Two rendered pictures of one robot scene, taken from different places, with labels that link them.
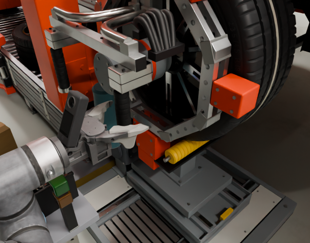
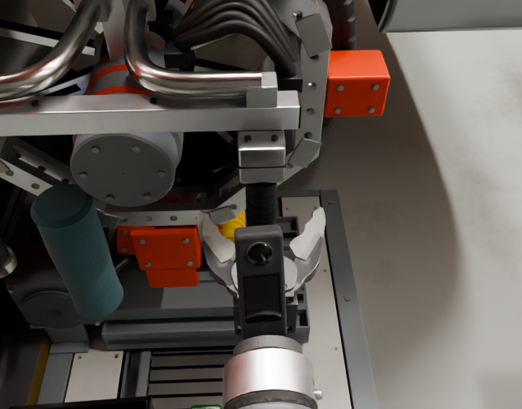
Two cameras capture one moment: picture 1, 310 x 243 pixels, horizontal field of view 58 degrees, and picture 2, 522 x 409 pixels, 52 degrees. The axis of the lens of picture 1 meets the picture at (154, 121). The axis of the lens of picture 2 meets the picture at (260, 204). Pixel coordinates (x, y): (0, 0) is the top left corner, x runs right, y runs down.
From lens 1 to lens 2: 0.51 m
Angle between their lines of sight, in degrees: 39
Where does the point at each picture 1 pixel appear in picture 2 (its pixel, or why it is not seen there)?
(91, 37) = (127, 110)
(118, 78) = (280, 157)
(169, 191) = (213, 300)
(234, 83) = (355, 66)
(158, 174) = (167, 291)
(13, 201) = not seen: outside the picture
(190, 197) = not seen: hidden behind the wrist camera
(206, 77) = (313, 77)
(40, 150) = (288, 374)
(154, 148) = (196, 249)
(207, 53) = (315, 36)
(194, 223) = not seen: hidden behind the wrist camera
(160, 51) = (298, 69)
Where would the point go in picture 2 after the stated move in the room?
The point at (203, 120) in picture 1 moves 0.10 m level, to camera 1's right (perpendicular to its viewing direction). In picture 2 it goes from (312, 148) to (347, 118)
